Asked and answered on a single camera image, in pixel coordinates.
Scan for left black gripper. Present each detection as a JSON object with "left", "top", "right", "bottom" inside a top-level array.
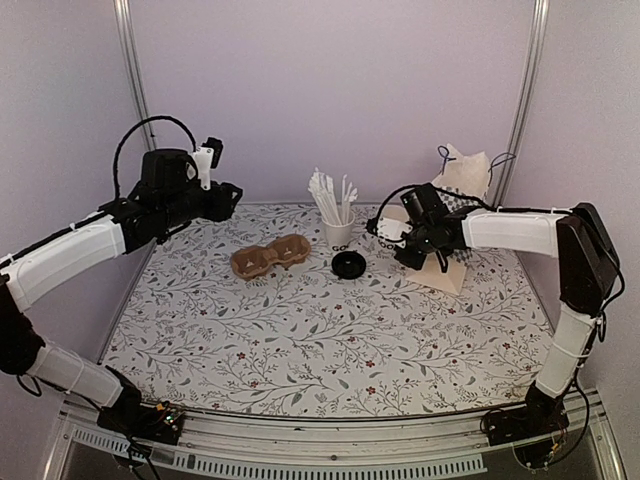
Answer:
[{"left": 160, "top": 180, "right": 242, "bottom": 229}]

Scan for white paper coffee cup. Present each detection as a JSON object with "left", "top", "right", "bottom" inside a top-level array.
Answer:
[{"left": 376, "top": 205, "right": 413, "bottom": 248}]

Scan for brown cardboard cup carrier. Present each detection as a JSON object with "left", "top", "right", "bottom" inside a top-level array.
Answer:
[{"left": 230, "top": 234, "right": 312, "bottom": 281}]

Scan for checkered paper takeout bag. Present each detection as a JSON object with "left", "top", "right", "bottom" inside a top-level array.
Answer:
[{"left": 406, "top": 143, "right": 516, "bottom": 295}]

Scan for black plastic cup lid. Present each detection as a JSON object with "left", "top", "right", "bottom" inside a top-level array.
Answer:
[{"left": 331, "top": 251, "right": 366, "bottom": 280}]

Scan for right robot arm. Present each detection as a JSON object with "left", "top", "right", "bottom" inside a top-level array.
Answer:
[{"left": 372, "top": 183, "right": 626, "bottom": 445}]

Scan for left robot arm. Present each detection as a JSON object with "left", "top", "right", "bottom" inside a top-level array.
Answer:
[{"left": 1, "top": 139, "right": 242, "bottom": 436}]

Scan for white cup holding straws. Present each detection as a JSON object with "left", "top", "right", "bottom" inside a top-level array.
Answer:
[{"left": 322, "top": 211, "right": 355, "bottom": 253}]

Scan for bundle of white wrapped straws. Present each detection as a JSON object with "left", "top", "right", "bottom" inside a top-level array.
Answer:
[{"left": 308, "top": 168, "right": 358, "bottom": 226}]

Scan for floral patterned table mat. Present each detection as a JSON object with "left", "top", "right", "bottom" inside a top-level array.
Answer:
[{"left": 103, "top": 205, "right": 552, "bottom": 417}]

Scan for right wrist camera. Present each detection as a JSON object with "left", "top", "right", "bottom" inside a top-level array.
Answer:
[{"left": 366, "top": 217, "right": 413, "bottom": 248}]

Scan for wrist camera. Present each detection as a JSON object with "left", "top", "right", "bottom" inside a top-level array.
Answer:
[
  {"left": 366, "top": 217, "right": 413, "bottom": 248},
  {"left": 191, "top": 137, "right": 224, "bottom": 191}
]

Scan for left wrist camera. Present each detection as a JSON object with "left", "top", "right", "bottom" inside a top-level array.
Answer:
[{"left": 191, "top": 137, "right": 224, "bottom": 191}]

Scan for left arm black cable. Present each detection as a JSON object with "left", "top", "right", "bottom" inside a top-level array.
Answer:
[{"left": 112, "top": 115, "right": 197, "bottom": 201}]

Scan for front aluminium rail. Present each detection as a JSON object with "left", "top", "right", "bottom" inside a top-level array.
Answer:
[{"left": 43, "top": 390, "right": 631, "bottom": 479}]

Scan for left aluminium frame post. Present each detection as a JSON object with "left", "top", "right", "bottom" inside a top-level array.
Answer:
[{"left": 113, "top": 0, "right": 149, "bottom": 120}]

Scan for aluminium frame post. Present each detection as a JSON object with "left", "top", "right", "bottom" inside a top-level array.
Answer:
[
  {"left": 113, "top": 0, "right": 149, "bottom": 120},
  {"left": 492, "top": 0, "right": 550, "bottom": 206}
]

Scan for right aluminium frame post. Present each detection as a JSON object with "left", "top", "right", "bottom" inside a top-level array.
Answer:
[{"left": 492, "top": 0, "right": 550, "bottom": 206}]

